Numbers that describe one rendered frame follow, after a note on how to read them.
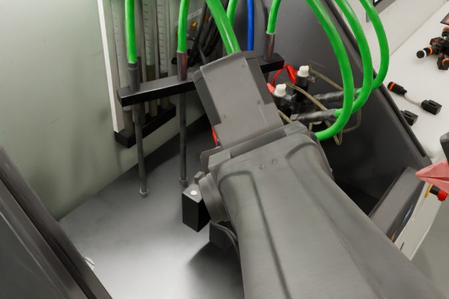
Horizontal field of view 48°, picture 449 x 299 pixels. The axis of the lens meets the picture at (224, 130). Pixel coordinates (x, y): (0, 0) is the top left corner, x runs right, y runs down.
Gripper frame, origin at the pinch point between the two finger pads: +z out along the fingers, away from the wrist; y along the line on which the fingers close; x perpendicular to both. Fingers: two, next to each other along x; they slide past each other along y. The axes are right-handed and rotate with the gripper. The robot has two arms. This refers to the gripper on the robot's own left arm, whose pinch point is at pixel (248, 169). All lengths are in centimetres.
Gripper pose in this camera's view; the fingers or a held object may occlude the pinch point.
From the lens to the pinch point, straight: 60.0
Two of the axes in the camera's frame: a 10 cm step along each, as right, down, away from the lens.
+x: 2.7, 9.6, -0.6
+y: -9.6, 2.7, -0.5
